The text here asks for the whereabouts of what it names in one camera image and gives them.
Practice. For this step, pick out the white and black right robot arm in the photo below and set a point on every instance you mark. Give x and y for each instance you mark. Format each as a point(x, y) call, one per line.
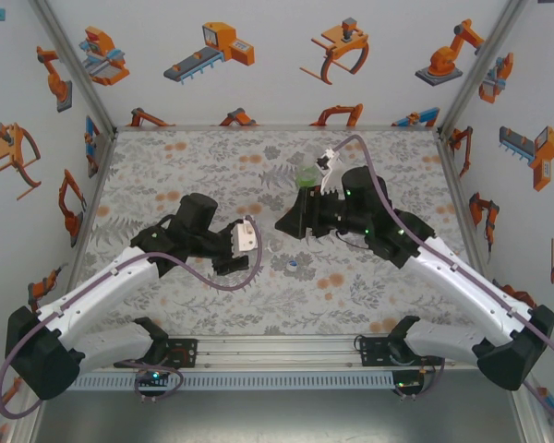
point(517, 364)

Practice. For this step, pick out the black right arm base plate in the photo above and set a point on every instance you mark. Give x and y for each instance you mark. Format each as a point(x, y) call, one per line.
point(369, 353)

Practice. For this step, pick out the aluminium frame post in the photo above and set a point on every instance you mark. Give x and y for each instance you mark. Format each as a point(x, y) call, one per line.
point(480, 69)
point(76, 69)

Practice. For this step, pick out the floral patterned table mat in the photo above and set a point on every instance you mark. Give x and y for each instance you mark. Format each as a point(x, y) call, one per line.
point(212, 318)

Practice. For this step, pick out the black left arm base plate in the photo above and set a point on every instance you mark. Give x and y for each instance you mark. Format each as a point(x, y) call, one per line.
point(189, 353)

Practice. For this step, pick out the small circuit board green light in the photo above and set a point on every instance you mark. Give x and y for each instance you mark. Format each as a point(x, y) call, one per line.
point(406, 384)
point(151, 376)

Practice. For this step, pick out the grey metal panel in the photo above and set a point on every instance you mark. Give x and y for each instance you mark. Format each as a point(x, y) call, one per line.
point(277, 415)

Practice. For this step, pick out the aluminium frame leg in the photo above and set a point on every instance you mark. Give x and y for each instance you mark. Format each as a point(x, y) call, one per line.
point(22, 434)
point(533, 424)

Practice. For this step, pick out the aluminium rear frame rail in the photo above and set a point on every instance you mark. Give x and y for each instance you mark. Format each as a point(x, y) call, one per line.
point(189, 128)

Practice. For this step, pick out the aluminium mounting rail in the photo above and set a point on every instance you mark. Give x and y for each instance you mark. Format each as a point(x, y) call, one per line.
point(277, 350)

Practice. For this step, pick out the blue and white bottle cap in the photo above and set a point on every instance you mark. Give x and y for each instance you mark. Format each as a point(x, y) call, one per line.
point(292, 266)

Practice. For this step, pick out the aluminium side frame rail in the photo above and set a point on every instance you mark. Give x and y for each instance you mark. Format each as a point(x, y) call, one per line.
point(94, 189)
point(454, 184)

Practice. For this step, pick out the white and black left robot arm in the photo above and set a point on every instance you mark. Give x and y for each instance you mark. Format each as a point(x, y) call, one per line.
point(37, 364)

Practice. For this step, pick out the green label plastic bottle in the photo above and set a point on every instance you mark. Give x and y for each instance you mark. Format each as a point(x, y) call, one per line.
point(308, 177)

